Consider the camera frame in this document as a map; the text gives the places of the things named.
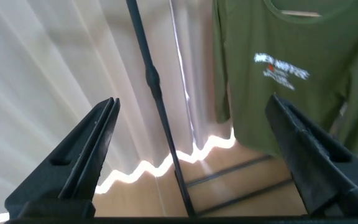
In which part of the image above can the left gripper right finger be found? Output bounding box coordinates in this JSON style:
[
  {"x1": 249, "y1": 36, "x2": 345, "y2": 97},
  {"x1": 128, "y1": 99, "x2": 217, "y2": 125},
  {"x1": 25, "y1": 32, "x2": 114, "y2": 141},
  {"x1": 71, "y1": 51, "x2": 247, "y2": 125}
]
[{"x1": 265, "y1": 93, "x2": 358, "y2": 217}]

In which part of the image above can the pink clothes hanger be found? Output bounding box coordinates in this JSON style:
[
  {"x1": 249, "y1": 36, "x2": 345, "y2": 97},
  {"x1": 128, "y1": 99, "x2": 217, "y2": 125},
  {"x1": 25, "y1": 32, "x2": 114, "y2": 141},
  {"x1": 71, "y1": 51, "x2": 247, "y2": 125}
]
[{"x1": 280, "y1": 10, "x2": 322, "y2": 18}]

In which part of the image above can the beige curtain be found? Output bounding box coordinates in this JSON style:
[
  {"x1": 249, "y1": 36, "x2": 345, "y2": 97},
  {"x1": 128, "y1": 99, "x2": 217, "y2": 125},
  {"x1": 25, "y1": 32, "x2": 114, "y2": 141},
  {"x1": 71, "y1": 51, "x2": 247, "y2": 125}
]
[{"x1": 0, "y1": 0, "x2": 232, "y2": 218}]

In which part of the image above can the black clothes rack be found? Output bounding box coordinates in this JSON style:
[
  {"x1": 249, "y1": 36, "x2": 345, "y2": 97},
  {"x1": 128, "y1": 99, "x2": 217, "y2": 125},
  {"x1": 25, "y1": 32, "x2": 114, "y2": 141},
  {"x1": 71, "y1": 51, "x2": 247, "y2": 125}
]
[{"x1": 126, "y1": 0, "x2": 295, "y2": 218}]

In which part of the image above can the green printed shirt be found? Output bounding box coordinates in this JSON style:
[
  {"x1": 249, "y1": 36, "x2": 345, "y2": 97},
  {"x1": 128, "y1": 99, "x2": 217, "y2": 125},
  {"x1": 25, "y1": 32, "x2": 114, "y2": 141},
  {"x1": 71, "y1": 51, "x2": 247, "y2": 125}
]
[{"x1": 212, "y1": 0, "x2": 358, "y2": 158}]

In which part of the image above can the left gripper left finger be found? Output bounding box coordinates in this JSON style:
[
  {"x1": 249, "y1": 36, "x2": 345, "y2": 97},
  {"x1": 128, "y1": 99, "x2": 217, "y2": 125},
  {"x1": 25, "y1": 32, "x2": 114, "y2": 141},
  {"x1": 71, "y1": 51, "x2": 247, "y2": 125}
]
[{"x1": 4, "y1": 96, "x2": 121, "y2": 218}]

